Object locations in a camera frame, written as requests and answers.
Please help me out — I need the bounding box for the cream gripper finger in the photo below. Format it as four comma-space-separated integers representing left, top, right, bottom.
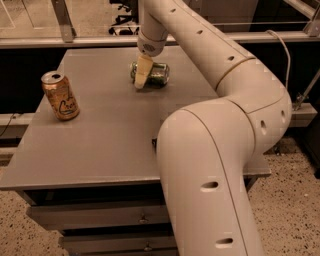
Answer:
134, 55, 153, 89

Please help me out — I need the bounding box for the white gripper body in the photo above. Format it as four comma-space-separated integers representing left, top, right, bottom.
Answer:
137, 30, 167, 57

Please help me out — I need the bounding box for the green soda can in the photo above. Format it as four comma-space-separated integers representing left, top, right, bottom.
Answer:
145, 63, 170, 88

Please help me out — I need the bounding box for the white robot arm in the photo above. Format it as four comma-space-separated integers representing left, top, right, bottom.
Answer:
138, 0, 292, 256

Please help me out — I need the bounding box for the orange LaCroix can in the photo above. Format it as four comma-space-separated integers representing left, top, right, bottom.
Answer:
41, 71, 80, 121

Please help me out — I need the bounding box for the black office chair base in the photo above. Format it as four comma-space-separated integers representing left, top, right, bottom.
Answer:
108, 0, 139, 36

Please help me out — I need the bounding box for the black snack bar wrapper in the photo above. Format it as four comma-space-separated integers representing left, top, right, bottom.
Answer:
152, 138, 157, 150

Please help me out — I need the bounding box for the grey drawer cabinet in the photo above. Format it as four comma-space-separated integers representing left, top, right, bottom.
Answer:
0, 45, 272, 256

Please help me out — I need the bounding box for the top drawer knob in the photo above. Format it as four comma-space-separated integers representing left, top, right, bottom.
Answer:
138, 214, 149, 225

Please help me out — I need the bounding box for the drawer knob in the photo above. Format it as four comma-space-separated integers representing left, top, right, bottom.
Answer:
138, 214, 149, 225
143, 243, 153, 252

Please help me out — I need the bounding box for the metal railing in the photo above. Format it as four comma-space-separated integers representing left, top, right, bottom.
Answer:
0, 0, 320, 49

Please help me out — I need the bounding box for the top grey drawer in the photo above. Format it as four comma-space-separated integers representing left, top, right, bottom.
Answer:
27, 200, 169, 231

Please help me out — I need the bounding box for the grey drawer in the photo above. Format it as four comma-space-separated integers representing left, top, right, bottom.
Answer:
27, 200, 169, 231
60, 231, 177, 254

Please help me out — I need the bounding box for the white cable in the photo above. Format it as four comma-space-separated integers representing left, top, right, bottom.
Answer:
265, 29, 292, 90

